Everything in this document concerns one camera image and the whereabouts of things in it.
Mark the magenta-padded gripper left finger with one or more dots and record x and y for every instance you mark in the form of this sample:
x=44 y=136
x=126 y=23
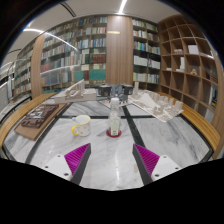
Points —
x=77 y=158

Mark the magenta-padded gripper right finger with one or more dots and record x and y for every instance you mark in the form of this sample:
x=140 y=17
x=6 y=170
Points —
x=146 y=158

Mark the white city block model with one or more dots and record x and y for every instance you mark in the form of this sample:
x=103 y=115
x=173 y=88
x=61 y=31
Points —
x=156 y=106

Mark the dark grey architectural model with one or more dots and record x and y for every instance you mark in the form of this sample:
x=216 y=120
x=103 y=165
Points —
x=116 y=89

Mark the pale blue spoon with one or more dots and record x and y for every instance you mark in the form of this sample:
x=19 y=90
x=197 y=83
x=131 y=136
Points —
x=76 y=119

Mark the flat round red coaster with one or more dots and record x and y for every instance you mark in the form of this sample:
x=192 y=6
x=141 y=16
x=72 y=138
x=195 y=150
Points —
x=108 y=134

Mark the curved wooden slat bench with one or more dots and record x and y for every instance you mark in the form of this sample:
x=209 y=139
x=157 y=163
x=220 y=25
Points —
x=20 y=113

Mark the white ceiling light strips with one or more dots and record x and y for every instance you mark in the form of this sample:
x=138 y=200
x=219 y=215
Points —
x=50 y=33

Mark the clear plastic drink bottle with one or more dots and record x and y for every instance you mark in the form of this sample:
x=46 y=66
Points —
x=114 y=120

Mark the tall bookshelf wall with books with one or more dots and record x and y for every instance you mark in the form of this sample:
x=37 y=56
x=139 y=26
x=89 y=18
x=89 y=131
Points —
x=83 y=50

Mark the brown model on wooden board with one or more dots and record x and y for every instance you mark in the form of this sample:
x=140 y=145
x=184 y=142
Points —
x=38 y=115

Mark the open wooden cubby shelf unit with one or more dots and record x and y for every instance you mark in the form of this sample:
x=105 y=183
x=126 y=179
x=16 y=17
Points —
x=186 y=66

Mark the white architectural model with ramp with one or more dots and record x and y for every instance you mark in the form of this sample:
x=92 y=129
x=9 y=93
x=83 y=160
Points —
x=75 y=95

